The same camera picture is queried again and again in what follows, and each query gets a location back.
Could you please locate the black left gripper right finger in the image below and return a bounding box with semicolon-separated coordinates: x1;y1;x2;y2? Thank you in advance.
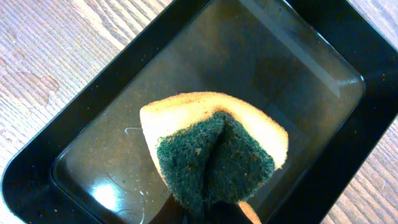
214;202;261;224

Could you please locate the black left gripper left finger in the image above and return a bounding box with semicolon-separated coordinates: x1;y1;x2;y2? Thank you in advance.
149;195;189;224

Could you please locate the black rectangular water tray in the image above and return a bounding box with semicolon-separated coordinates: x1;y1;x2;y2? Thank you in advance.
1;1;397;223

